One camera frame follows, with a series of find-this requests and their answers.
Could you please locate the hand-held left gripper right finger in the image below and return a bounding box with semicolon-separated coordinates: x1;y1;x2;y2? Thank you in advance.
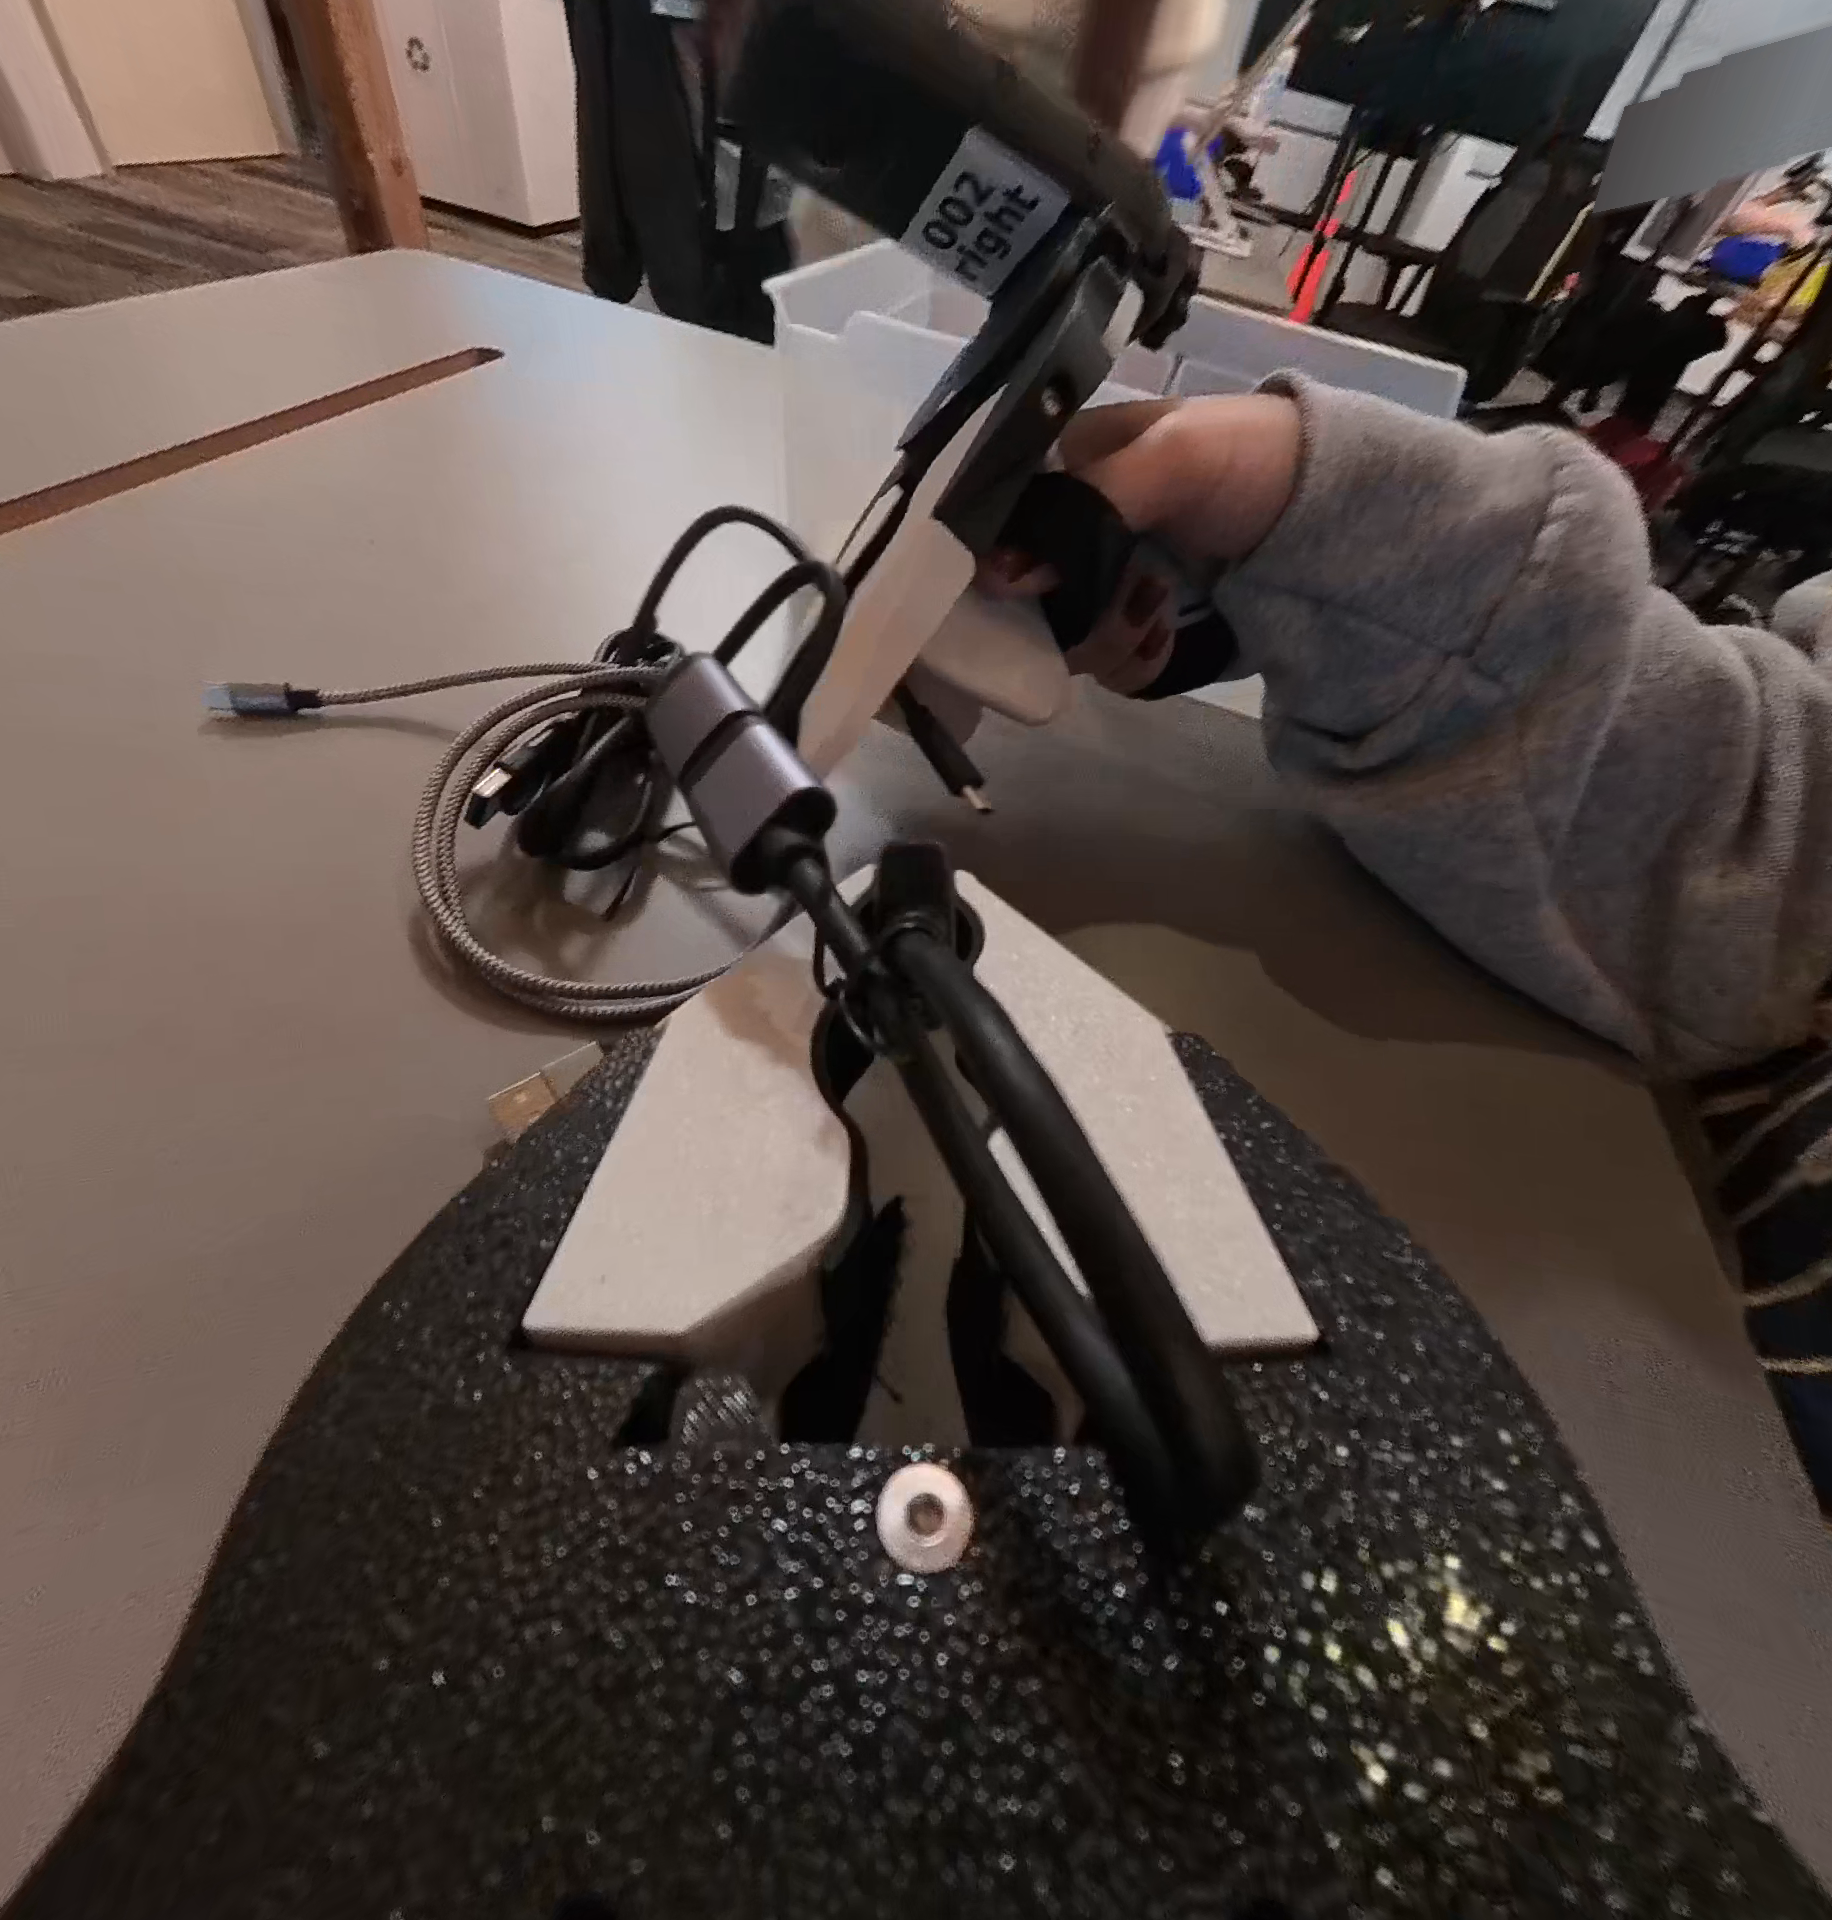
939;870;1323;1442

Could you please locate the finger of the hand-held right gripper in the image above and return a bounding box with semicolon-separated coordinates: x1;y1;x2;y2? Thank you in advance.
794;424;1011;773

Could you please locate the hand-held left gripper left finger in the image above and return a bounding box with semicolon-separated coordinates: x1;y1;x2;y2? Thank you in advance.
521;876;912;1428

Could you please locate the black usb cable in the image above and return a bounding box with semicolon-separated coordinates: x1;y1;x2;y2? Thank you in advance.
460;508;997;918

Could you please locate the clear plastic bin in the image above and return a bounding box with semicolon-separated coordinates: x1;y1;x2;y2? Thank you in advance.
763;244;1470;707

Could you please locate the black cable with grey plug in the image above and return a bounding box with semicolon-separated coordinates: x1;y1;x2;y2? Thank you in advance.
653;651;1262;1547

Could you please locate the grey braided usb-c cable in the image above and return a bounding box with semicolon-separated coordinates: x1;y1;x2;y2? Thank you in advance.
205;660;798;1028

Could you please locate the person's right hand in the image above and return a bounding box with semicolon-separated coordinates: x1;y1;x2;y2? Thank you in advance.
988;391;1308;704

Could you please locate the dark hanging coat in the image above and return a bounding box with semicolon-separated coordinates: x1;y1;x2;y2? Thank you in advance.
563;0;798;339

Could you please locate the white recycling bin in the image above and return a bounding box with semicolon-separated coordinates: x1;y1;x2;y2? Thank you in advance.
373;0;586;234

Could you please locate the white cabinet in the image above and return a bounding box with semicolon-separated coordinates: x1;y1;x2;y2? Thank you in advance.
0;0;296;173

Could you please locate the wooden post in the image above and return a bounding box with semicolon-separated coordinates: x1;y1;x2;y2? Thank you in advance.
278;0;431;258

